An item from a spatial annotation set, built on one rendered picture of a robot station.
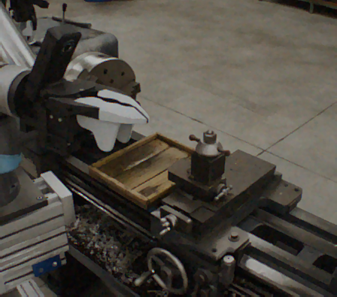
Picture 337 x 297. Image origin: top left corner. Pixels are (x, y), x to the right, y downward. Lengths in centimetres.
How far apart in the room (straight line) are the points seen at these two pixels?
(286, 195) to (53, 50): 116
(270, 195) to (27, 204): 82
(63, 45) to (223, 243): 92
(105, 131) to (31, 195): 62
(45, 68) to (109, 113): 11
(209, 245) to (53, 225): 45
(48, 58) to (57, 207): 68
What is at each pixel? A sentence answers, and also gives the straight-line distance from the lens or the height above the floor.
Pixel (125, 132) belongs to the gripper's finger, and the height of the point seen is 154.
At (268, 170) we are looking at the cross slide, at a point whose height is 97.
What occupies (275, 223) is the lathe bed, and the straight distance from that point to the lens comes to 157.
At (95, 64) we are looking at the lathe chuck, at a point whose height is 123.
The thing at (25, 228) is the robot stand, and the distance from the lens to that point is 125.
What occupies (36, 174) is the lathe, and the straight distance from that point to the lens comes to 201.
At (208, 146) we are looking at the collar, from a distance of 136.
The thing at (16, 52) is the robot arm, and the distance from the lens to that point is 87.
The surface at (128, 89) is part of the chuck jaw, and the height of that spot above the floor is 111.
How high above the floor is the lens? 183
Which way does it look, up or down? 28 degrees down
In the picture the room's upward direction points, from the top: straight up
